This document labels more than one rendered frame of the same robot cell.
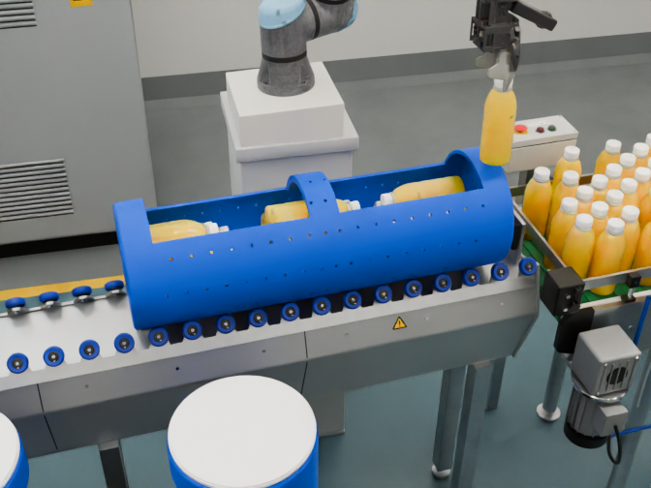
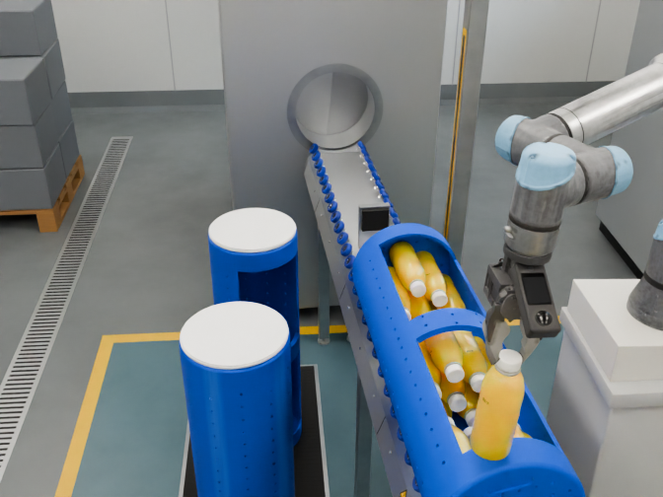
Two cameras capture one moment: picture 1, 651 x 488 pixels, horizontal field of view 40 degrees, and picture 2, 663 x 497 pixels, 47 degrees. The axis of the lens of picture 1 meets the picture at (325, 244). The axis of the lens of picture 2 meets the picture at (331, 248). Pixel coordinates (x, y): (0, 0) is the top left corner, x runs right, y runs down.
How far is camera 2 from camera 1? 2.11 m
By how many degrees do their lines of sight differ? 78
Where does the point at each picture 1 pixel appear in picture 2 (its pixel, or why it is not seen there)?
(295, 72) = (645, 295)
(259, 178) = (567, 353)
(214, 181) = not seen: outside the picture
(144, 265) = (364, 251)
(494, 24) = (502, 272)
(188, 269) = (366, 275)
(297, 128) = (592, 333)
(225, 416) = (248, 324)
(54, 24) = not seen: outside the picture
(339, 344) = (386, 453)
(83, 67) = not seen: outside the picture
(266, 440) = (218, 341)
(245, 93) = (629, 286)
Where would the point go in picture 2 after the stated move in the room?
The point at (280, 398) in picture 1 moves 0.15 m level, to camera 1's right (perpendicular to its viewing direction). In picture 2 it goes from (257, 350) to (242, 390)
